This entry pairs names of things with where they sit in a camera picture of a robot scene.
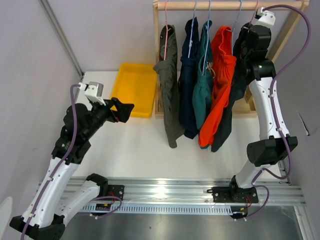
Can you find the teal green shorts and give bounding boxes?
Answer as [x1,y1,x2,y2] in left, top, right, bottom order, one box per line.
[192,23,214,130]

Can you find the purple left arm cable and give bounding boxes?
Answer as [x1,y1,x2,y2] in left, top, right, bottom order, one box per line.
[19,84,123,240]

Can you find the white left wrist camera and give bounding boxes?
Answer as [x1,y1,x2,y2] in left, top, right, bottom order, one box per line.
[78,81,106,106]

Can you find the black shorts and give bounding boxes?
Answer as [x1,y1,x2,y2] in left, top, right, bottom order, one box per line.
[210,37,251,153]

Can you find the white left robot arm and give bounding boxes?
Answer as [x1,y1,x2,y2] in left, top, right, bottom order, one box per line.
[9,97,135,240]

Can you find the wooden clothes rack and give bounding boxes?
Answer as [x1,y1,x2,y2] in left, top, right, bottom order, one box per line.
[152,0,309,119]

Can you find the blue hanger with orange shorts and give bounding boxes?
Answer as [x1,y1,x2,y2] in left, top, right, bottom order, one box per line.
[230,0,243,55]

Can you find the blue hanger with teal shorts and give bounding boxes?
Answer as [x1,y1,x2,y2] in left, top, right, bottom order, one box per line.
[201,0,212,76]

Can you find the olive green shorts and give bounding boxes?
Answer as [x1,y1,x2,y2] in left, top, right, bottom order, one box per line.
[153,24,185,149]

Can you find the orange shorts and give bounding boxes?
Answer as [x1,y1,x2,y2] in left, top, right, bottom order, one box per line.
[198,26,237,149]

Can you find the aluminium mounting rail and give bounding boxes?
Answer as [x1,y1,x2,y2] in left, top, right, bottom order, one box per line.
[58,163,306,207]

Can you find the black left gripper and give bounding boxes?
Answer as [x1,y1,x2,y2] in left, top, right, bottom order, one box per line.
[83,96,134,140]

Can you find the navy blue shorts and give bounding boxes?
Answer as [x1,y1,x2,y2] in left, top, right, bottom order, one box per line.
[178,19,199,139]

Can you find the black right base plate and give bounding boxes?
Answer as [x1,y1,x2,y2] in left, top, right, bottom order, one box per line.
[206,186,259,204]

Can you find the white slotted cable duct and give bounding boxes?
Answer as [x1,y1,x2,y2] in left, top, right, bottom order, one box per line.
[79,203,233,216]

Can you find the pink hanger with black shorts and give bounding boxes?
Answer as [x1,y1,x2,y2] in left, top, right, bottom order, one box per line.
[249,0,259,27]

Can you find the yellow plastic tray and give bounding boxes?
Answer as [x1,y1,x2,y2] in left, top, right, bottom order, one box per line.
[110,63,157,118]

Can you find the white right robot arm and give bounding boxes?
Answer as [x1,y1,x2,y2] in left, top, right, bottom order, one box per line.
[228,22,298,203]

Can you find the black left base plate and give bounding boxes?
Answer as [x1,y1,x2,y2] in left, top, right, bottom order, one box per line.
[99,184,125,200]

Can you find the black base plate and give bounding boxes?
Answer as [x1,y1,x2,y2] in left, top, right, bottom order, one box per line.
[206,186,259,204]
[99,184,125,200]

